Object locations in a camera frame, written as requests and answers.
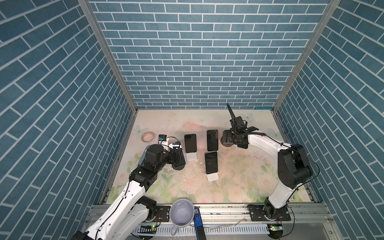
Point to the phone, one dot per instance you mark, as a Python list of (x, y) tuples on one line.
[(231, 114), (211, 162), (190, 143), (212, 140)]

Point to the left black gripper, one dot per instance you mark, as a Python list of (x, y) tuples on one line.
[(178, 155)]

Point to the round black phone stand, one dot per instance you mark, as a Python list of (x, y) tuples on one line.
[(178, 165)]

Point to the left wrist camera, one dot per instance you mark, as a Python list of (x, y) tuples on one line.
[(163, 140)]

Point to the blue handheld tool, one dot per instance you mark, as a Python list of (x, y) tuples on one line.
[(198, 223)]

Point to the white ceramic mug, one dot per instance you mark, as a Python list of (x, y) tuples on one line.
[(181, 214)]

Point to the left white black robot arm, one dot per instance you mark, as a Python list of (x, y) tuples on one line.
[(132, 207)]

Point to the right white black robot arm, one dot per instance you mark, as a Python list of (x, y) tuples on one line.
[(294, 168)]

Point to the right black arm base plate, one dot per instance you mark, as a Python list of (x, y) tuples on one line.
[(259, 213)]

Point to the roll of tape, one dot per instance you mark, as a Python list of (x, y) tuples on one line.
[(148, 137)]

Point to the white slotted cable duct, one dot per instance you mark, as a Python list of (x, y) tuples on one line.
[(165, 231)]

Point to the aluminium front rail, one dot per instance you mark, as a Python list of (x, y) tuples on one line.
[(232, 213)]

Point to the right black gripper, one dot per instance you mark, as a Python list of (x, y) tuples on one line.
[(228, 133)]

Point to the white phone stand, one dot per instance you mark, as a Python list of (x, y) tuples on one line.
[(212, 177), (191, 157)]

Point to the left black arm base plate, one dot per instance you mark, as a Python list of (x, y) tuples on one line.
[(162, 212)]

